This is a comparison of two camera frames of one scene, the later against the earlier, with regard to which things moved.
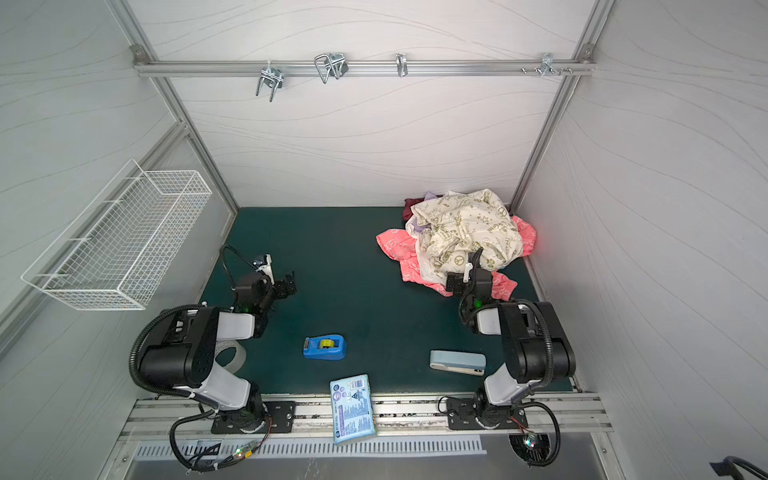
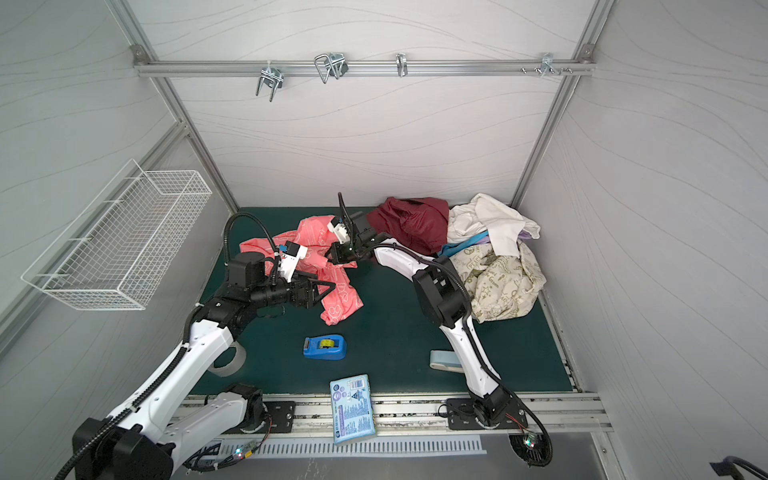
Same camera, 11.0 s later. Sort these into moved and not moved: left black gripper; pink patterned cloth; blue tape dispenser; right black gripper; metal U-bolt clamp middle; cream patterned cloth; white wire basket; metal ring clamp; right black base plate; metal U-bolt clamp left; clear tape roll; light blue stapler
Moved: pink patterned cloth; left black gripper; cream patterned cloth; right black gripper
Not moved: metal U-bolt clamp middle; blue tape dispenser; right black base plate; white wire basket; light blue stapler; metal ring clamp; clear tape roll; metal U-bolt clamp left
